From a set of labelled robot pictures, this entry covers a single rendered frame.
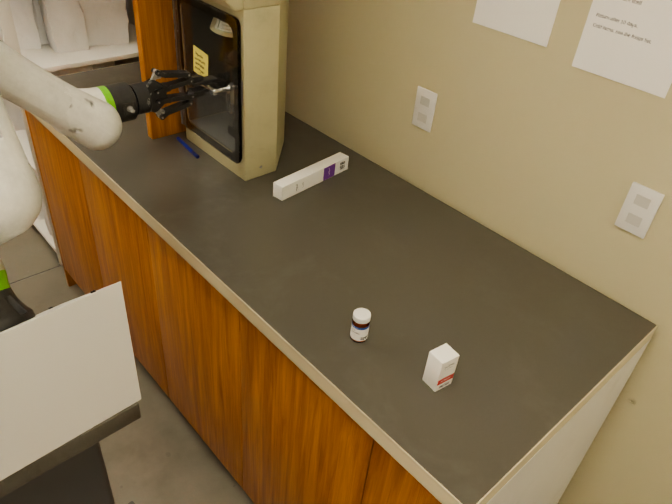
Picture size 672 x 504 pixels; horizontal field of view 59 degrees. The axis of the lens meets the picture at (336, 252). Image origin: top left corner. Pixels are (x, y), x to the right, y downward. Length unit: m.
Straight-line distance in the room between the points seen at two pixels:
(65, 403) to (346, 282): 0.65
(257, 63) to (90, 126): 0.48
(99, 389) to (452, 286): 0.80
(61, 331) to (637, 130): 1.17
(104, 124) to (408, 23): 0.85
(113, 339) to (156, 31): 1.08
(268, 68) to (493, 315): 0.85
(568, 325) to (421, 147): 0.68
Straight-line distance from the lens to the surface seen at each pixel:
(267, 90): 1.65
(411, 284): 1.39
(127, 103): 1.52
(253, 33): 1.57
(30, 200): 0.95
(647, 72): 1.39
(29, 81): 1.30
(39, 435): 1.07
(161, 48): 1.88
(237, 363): 1.55
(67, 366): 1.00
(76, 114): 1.34
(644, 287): 1.54
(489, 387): 1.21
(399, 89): 1.78
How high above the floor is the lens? 1.81
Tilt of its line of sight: 37 degrees down
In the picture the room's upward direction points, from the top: 6 degrees clockwise
